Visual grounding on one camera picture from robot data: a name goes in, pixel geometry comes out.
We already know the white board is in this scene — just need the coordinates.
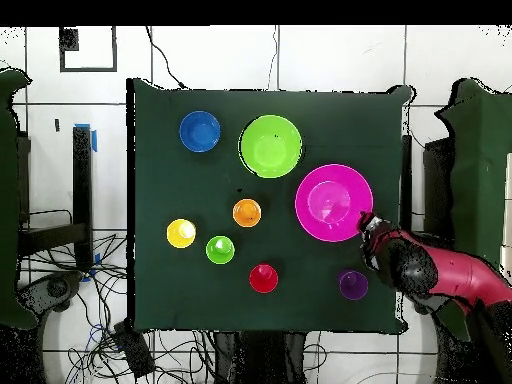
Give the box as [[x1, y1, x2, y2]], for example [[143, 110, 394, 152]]
[[498, 151, 512, 281]]

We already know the blue tape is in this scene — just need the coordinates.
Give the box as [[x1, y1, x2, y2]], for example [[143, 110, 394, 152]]
[[73, 122, 98, 153]]

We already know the large green bowl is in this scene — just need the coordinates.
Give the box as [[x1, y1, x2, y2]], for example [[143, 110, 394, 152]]
[[238, 114, 304, 180]]

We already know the thin black cable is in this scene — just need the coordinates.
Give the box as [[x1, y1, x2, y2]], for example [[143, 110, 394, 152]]
[[144, 25, 189, 90]]

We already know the large pink bowl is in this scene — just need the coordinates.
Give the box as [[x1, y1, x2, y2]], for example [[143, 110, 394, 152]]
[[294, 163, 375, 243]]

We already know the purple cup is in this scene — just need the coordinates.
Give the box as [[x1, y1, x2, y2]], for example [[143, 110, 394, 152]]
[[336, 268, 370, 302]]

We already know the orange cup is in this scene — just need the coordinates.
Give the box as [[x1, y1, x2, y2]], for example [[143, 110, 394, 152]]
[[232, 198, 263, 229]]

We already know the blue bowl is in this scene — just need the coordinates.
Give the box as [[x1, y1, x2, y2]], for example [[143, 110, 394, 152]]
[[178, 110, 222, 154]]

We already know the green-clothed side table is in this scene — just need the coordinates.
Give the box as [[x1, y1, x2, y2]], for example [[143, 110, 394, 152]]
[[435, 77, 512, 343], [0, 67, 39, 331]]

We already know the black wheeled base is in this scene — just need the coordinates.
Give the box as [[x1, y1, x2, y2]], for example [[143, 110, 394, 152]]
[[17, 270, 85, 317], [411, 293, 445, 316]]

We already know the yellow cup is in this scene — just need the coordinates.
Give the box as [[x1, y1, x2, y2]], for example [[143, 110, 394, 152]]
[[165, 218, 198, 250]]

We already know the dark green tablecloth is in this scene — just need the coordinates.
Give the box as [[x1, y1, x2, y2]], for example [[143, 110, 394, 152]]
[[126, 77, 413, 335]]

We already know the black square frame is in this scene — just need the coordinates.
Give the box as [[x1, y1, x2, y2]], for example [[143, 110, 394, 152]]
[[58, 25, 118, 74]]

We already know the blue cable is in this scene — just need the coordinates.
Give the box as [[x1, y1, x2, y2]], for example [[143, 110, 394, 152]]
[[86, 323, 121, 353]]

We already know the red cup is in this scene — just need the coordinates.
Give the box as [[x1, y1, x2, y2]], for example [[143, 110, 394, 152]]
[[248, 263, 280, 294]]

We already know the green cup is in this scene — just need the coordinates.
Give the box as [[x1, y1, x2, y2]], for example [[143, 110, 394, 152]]
[[204, 235, 236, 266]]

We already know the black post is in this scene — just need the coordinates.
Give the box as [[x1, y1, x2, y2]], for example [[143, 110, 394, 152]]
[[72, 125, 94, 269]]

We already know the black power strip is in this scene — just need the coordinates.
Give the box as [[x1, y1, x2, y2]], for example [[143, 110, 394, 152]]
[[112, 321, 156, 379]]

